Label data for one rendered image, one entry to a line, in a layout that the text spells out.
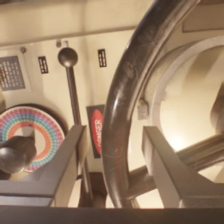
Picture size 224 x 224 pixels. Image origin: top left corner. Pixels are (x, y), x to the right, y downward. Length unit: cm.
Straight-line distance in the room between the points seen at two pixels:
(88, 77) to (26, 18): 17
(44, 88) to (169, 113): 26
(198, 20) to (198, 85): 17
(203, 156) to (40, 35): 35
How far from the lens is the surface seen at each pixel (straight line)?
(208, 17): 41
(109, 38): 35
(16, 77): 41
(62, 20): 38
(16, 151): 35
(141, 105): 29
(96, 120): 37
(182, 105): 27
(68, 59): 29
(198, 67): 27
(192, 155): 18
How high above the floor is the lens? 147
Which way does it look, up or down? 2 degrees up
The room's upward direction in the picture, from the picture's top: 96 degrees counter-clockwise
